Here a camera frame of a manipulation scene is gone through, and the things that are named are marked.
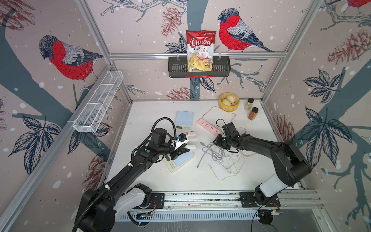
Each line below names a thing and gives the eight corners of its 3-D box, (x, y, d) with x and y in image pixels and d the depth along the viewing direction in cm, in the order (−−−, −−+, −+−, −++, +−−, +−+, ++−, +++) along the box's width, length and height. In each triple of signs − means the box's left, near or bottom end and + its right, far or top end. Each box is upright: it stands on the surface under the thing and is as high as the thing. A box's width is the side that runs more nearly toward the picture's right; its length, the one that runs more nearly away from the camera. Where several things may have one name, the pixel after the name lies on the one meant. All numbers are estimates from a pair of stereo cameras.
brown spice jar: (249, 120, 109) (253, 112, 102) (247, 114, 113) (251, 107, 106) (255, 120, 109) (259, 112, 102) (253, 114, 113) (257, 107, 106)
